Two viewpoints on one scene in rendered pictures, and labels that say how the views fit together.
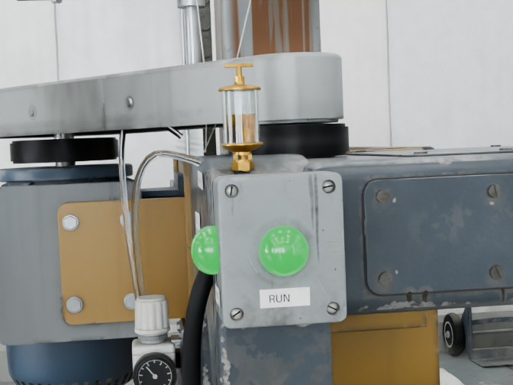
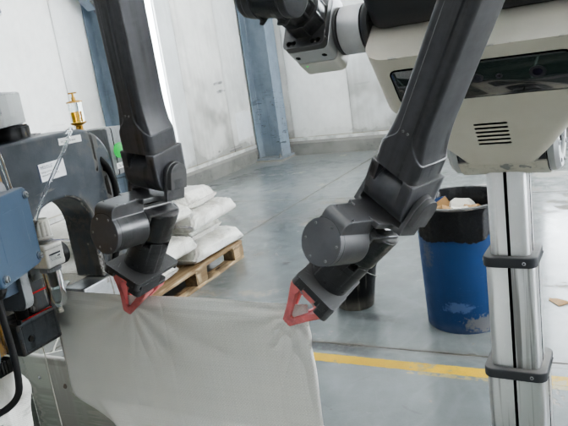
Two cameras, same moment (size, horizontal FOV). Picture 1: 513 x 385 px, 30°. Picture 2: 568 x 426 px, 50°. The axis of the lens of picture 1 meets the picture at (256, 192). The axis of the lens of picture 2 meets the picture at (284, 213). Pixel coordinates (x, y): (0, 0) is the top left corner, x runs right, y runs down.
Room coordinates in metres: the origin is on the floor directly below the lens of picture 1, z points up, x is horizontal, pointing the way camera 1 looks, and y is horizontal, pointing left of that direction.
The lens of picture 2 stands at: (1.36, 0.94, 1.39)
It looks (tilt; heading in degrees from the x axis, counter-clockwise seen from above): 13 degrees down; 216
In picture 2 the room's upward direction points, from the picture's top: 8 degrees counter-clockwise
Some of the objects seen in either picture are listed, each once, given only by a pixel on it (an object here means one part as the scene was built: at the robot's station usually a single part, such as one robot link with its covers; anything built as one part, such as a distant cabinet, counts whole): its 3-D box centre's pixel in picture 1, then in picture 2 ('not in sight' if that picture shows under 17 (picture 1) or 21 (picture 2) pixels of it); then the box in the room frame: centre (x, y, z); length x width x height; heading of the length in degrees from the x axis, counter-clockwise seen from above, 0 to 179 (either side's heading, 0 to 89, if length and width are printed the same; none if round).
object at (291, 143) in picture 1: (292, 140); (2, 135); (0.77, -0.03, 1.35); 0.09 x 0.09 x 0.03
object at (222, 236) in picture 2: not in sight; (199, 244); (-1.84, -2.16, 0.20); 0.67 x 0.43 x 0.15; 7
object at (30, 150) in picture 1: (65, 152); not in sight; (1.08, 0.21, 1.35); 0.12 x 0.12 x 0.04
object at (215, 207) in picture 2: not in sight; (192, 214); (-1.83, -2.17, 0.44); 0.68 x 0.44 x 0.15; 7
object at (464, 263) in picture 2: not in sight; (462, 259); (-1.53, -0.06, 0.32); 0.51 x 0.48 x 0.65; 7
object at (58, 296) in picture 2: not in sight; (55, 287); (0.82, 0.10, 1.11); 0.03 x 0.03 x 0.06
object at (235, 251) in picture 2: not in sight; (155, 275); (-1.50, -2.32, 0.07); 1.20 x 0.82 x 0.14; 9
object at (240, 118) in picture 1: (240, 117); (76, 112); (0.65, 0.01, 1.37); 0.03 x 0.02 x 0.03; 97
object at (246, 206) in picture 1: (277, 246); (104, 151); (0.59, -0.01, 1.29); 0.08 x 0.05 x 0.09; 97
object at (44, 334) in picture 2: not in sight; (28, 330); (0.85, 0.03, 1.04); 0.08 x 0.06 x 0.05; 7
